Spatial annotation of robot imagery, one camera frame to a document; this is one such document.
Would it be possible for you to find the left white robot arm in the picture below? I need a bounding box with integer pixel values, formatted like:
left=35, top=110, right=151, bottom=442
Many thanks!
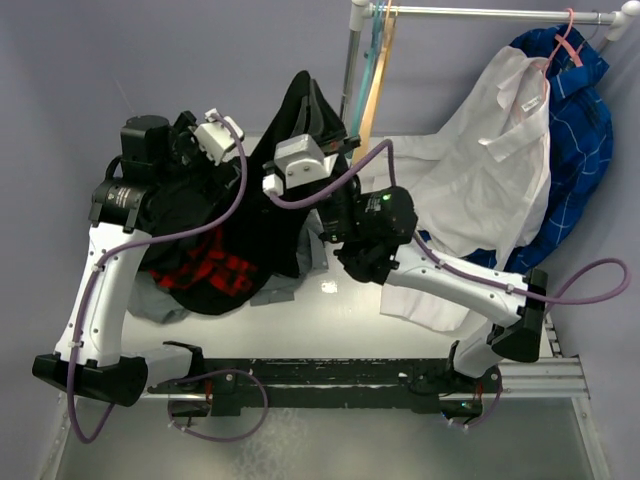
left=32, top=111, right=224, bottom=407

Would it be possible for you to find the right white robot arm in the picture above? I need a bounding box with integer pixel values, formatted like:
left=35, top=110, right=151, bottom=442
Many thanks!
left=274, top=132, right=547, bottom=391

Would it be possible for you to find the beige wooden hanger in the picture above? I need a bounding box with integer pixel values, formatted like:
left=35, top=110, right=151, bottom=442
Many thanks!
left=351, top=1, right=397, bottom=165

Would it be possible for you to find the teal plastic hanger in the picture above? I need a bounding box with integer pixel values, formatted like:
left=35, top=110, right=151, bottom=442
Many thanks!
left=340, top=1, right=387, bottom=136

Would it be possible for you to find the red black plaid shirt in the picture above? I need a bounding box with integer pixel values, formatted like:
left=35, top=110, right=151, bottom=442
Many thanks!
left=150, top=226, right=258, bottom=297

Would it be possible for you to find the white shirt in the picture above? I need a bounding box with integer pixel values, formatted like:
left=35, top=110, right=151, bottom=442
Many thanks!
left=369, top=45, right=552, bottom=334

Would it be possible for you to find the grey shirt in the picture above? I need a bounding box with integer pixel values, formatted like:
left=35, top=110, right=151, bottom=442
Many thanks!
left=127, top=211, right=328, bottom=324

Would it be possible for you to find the blue plaid shirt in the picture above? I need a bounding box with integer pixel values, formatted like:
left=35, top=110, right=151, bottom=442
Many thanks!
left=417, top=24, right=615, bottom=274

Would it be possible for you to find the pink hanger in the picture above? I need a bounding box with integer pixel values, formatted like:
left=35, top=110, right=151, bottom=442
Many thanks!
left=511, top=9, right=589, bottom=114

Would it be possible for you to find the metal clothes rack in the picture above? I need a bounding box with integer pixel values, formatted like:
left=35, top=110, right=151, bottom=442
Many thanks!
left=340, top=1, right=639, bottom=120

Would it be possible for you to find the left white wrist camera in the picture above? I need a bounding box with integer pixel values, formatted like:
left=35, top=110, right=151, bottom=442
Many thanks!
left=193, top=108, right=236, bottom=165

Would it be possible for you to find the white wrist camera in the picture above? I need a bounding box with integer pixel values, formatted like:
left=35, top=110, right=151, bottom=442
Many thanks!
left=262, top=134, right=339, bottom=197
left=193, top=108, right=236, bottom=165

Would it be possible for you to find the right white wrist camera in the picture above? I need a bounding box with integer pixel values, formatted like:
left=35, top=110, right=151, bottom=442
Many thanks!
left=262, top=134, right=339, bottom=197

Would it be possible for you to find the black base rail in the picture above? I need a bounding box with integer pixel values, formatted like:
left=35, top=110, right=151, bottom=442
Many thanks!
left=149, top=358, right=501, bottom=417

